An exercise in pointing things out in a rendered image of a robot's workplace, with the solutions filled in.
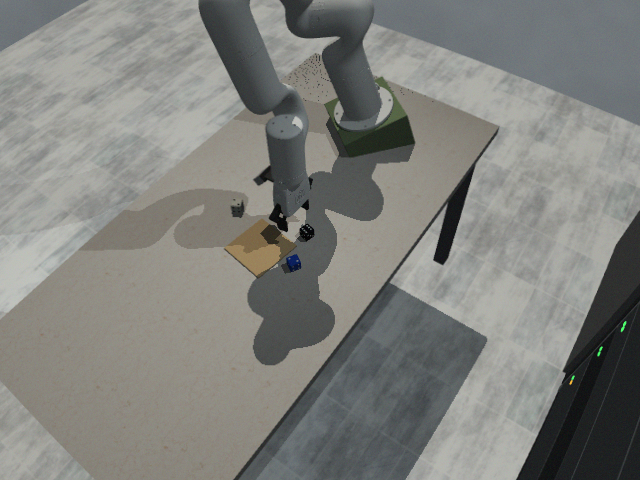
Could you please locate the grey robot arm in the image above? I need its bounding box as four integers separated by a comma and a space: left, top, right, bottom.
199, 0, 394, 186

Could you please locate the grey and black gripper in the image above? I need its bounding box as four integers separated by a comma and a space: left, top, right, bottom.
269, 172, 313, 232

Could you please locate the tan flat mat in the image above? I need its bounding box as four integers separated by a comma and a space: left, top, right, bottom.
224, 219, 297, 278

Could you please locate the black die with white pips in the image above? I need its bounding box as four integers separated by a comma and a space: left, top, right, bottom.
299, 224, 314, 241

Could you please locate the blue die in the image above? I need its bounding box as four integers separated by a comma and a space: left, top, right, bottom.
286, 254, 301, 272

